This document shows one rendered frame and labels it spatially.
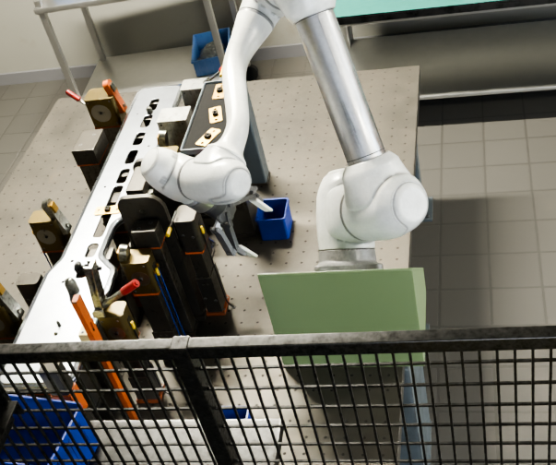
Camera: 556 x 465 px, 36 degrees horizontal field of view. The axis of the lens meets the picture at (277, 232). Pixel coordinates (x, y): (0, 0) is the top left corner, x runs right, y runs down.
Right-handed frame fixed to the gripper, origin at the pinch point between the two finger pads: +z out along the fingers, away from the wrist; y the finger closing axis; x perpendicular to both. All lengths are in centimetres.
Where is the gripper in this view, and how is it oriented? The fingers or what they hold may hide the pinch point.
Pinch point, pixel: (258, 231)
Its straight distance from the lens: 228.7
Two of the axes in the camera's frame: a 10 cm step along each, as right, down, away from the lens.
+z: 6.2, 4.1, 6.7
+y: 2.9, -9.1, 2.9
